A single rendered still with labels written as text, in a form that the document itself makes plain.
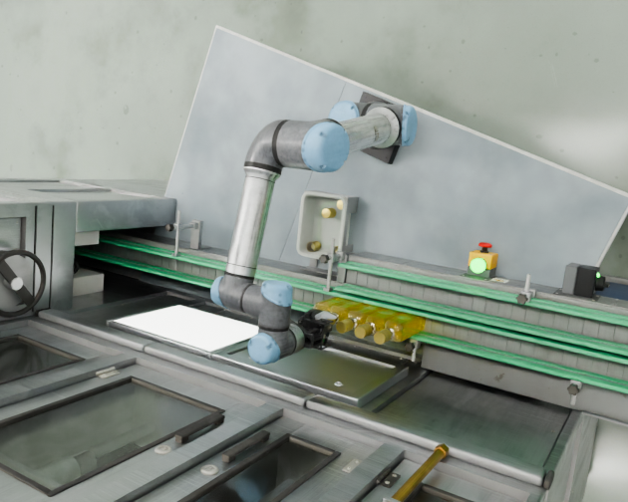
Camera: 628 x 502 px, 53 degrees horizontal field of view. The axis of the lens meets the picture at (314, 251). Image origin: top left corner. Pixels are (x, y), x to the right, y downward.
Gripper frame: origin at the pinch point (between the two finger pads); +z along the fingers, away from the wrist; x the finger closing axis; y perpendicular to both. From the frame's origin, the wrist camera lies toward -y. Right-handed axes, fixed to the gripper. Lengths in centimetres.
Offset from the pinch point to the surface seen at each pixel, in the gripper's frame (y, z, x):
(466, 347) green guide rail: 35.1, 21.1, -3.3
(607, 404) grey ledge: 73, 27, -11
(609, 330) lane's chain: 70, 27, 9
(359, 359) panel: 5.9, 13.6, -12.8
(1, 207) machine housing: -95, -36, 21
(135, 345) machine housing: -49, -24, -14
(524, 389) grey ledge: 52, 27, -13
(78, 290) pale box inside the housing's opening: -107, 4, -13
